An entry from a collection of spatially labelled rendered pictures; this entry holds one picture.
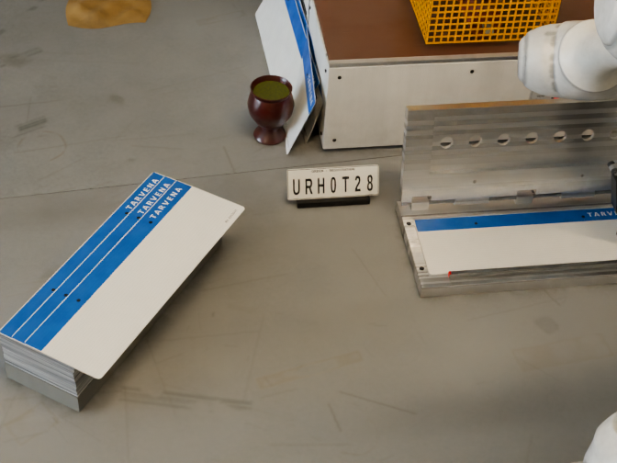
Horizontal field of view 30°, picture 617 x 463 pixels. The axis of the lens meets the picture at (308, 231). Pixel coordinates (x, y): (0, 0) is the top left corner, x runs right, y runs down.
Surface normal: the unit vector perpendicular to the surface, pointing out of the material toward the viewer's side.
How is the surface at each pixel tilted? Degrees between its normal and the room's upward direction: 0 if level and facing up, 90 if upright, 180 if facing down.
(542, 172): 78
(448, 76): 90
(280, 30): 63
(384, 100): 90
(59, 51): 0
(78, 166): 0
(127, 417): 0
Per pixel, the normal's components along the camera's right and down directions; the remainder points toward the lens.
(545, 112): 0.15, 0.54
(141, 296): 0.05, -0.72
